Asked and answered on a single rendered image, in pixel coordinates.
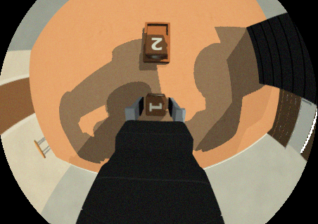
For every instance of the brown wooden tray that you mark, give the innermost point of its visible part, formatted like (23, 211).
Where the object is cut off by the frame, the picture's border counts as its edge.
(157, 28)

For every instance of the brown calendar cube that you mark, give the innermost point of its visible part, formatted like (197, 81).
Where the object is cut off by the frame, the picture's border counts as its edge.
(155, 104)
(156, 46)

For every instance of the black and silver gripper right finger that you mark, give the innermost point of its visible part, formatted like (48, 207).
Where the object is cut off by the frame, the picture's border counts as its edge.
(177, 113)

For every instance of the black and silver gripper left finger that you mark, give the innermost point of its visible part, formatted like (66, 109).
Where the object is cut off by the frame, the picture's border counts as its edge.
(135, 110)

